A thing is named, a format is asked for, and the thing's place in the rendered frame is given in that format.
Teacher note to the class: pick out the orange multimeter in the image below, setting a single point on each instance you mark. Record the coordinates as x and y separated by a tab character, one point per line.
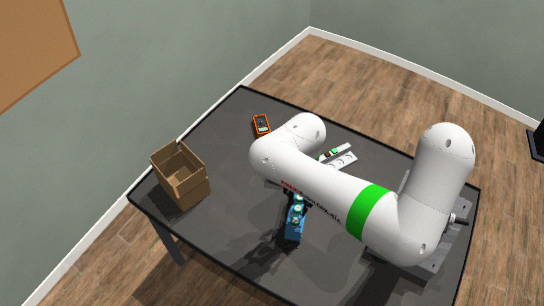
261	125

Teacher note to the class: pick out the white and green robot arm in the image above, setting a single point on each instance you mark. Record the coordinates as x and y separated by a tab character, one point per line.
404	230

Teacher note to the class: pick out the blue tube rack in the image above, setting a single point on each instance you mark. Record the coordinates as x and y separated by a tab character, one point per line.
294	233

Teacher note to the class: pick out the green screw cap with white label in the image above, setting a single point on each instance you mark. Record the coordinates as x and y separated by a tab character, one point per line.
297	208

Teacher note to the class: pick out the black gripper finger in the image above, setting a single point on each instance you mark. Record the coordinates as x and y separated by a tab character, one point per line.
306	205
289	196

